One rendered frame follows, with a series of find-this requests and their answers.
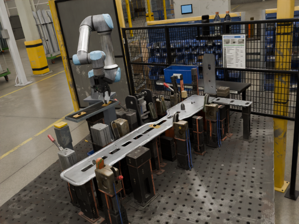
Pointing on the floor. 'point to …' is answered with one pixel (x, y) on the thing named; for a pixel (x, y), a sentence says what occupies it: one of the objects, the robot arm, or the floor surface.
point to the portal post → (7, 32)
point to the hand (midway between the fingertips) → (106, 101)
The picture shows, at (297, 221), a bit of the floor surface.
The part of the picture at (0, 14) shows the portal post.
